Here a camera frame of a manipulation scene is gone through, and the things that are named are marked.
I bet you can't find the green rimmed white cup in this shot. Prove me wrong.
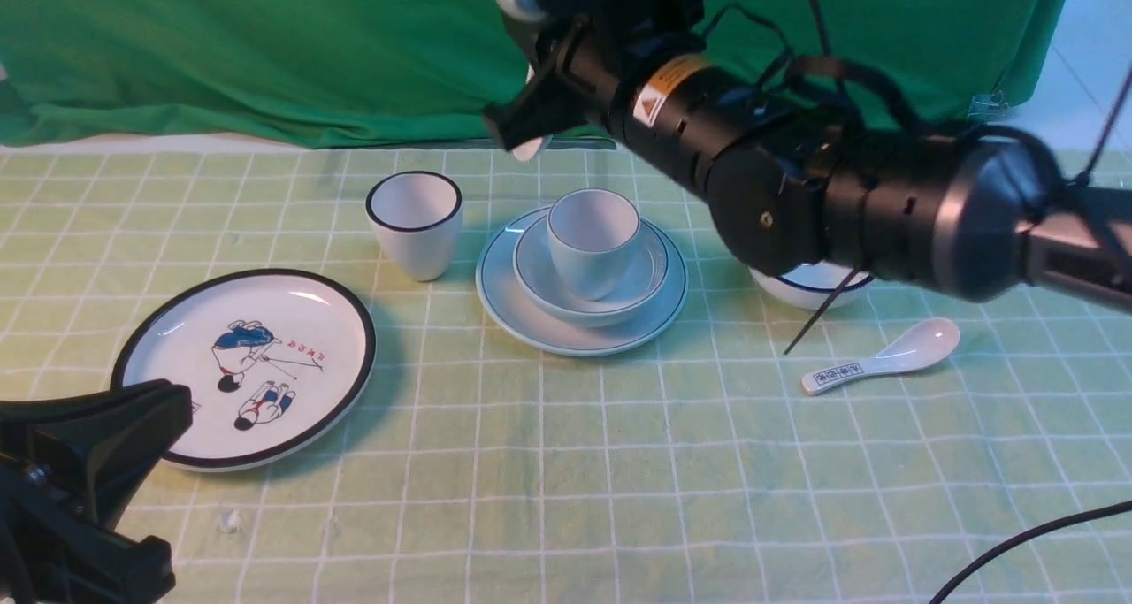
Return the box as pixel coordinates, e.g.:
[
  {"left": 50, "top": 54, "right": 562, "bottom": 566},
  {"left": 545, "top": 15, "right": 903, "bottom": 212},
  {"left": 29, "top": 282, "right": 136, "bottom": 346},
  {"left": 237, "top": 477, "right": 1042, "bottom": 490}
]
[{"left": 547, "top": 188, "right": 640, "bottom": 301}]

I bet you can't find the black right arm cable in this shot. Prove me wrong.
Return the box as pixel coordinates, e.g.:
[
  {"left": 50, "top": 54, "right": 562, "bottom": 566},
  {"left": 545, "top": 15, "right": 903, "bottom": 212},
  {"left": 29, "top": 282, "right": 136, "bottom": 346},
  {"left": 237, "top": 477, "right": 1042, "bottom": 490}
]
[{"left": 698, "top": 0, "right": 1132, "bottom": 604}]

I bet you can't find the green backdrop cloth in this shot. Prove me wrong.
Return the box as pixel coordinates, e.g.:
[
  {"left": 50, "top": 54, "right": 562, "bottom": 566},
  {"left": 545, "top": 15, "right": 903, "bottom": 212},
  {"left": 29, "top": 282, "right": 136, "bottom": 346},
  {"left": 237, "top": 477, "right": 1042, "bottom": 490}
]
[{"left": 1, "top": 0, "right": 1065, "bottom": 149}]

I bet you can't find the green rimmed white bowl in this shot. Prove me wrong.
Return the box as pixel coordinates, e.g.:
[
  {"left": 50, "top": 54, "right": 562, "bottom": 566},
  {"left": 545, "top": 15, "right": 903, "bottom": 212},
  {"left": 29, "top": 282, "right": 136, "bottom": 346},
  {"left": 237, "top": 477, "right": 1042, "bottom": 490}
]
[{"left": 512, "top": 216, "right": 676, "bottom": 327}]

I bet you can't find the black rimmed white bowl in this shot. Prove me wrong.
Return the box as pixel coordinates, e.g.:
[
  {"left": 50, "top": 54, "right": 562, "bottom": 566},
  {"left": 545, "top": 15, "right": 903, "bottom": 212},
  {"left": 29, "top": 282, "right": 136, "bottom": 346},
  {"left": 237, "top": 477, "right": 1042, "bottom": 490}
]
[{"left": 748, "top": 262, "right": 873, "bottom": 310}]

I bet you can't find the green checkered tablecloth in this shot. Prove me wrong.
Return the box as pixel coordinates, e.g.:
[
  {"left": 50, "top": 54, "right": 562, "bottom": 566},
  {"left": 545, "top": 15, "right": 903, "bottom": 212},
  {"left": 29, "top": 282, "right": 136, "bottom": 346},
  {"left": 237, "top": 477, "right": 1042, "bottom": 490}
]
[{"left": 1, "top": 149, "right": 1131, "bottom": 603}]

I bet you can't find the metal binder clip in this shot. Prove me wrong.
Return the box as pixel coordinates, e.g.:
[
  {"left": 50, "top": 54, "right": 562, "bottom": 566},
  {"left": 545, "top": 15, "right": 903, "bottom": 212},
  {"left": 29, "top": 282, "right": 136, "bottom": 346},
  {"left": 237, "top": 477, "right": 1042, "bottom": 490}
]
[{"left": 967, "top": 89, "right": 1011, "bottom": 123}]

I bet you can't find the plain white ceramic spoon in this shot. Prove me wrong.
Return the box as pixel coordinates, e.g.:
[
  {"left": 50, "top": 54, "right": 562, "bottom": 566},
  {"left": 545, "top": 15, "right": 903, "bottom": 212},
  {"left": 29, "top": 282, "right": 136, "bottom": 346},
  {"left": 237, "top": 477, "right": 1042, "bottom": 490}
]
[{"left": 511, "top": 64, "right": 554, "bottom": 163}]

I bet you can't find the white spoon with label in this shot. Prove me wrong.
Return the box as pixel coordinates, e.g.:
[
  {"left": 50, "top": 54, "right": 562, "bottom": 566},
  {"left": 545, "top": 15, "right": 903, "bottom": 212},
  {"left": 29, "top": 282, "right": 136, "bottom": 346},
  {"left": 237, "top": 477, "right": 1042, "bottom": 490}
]
[{"left": 800, "top": 317, "right": 961, "bottom": 397}]

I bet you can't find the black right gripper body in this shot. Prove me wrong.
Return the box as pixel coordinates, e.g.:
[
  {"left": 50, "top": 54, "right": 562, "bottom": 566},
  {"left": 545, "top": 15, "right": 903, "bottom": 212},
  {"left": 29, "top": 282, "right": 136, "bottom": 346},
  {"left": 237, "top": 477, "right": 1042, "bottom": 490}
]
[{"left": 482, "top": 0, "right": 705, "bottom": 150}]

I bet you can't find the green rimmed white plate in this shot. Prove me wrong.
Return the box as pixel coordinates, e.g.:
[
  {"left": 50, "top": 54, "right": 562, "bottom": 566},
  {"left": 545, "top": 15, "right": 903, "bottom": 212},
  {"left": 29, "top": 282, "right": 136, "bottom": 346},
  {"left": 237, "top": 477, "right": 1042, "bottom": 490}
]
[{"left": 475, "top": 208, "right": 688, "bottom": 357}]

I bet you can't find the black rimmed white cup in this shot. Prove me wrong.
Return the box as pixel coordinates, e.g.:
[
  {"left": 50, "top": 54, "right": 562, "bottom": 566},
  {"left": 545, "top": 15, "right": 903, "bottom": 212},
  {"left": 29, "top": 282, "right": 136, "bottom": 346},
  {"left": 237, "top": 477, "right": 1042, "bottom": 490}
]
[{"left": 365, "top": 172, "right": 463, "bottom": 282}]

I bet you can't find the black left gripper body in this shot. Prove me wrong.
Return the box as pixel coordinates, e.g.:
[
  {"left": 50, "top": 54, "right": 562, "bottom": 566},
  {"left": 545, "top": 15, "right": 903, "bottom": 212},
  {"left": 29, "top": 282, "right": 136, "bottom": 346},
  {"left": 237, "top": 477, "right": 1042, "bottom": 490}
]
[{"left": 1, "top": 379, "right": 192, "bottom": 603}]

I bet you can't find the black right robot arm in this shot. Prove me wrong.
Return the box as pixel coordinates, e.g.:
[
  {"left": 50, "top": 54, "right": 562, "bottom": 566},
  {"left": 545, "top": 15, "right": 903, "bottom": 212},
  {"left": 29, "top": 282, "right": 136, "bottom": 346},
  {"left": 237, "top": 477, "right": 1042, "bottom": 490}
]
[{"left": 482, "top": 0, "right": 1131, "bottom": 311}]

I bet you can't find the black rimmed illustrated plate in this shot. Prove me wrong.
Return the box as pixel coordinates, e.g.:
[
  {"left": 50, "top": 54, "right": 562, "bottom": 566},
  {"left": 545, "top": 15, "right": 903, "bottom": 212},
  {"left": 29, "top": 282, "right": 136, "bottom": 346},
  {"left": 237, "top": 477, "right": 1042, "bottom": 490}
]
[{"left": 110, "top": 269, "right": 379, "bottom": 472}]

